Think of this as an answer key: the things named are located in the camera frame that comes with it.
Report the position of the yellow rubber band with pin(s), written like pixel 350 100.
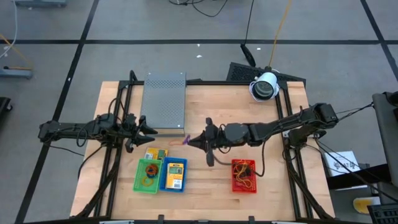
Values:
pixel 244 183

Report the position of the orange rubber band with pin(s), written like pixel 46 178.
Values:
pixel 171 143
pixel 237 168

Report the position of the black low bench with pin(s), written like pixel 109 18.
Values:
pixel 357 179

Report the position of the yellow object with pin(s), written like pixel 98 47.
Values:
pixel 365 205

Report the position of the yellow coil wristband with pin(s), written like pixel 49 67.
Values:
pixel 143 181

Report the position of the black aluminium rig frame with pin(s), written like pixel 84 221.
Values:
pixel 217 82

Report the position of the black perforated floor panel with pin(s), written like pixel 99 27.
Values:
pixel 242 73

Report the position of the black power box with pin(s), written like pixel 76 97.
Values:
pixel 321 133

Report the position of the grey metal floor base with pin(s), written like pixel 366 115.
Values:
pixel 40 3
pixel 15 73

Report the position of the green plastic basket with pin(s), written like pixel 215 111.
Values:
pixel 138 168

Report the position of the black plastic crate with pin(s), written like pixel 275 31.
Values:
pixel 384 214

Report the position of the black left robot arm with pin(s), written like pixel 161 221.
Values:
pixel 68 130

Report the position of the blue plastic basket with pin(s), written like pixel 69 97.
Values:
pixel 162 177

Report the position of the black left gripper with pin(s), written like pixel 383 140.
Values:
pixel 129 129

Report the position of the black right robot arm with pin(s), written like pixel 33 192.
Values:
pixel 280 127

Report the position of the red plastic basket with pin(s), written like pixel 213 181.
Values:
pixel 253 183

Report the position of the grey perforated metal shelf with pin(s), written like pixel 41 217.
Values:
pixel 163 102

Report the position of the orange coil wristband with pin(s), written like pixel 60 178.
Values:
pixel 146 169
pixel 155 167

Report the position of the blue coil wristband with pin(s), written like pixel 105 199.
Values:
pixel 152 176

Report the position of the purple coil wristband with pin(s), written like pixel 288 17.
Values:
pixel 186 139

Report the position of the white dome camera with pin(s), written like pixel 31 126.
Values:
pixel 264 88

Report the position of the black floor object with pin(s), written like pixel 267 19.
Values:
pixel 4 105

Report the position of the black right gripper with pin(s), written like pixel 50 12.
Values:
pixel 233 135

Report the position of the white printed paper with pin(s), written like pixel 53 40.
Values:
pixel 342 163

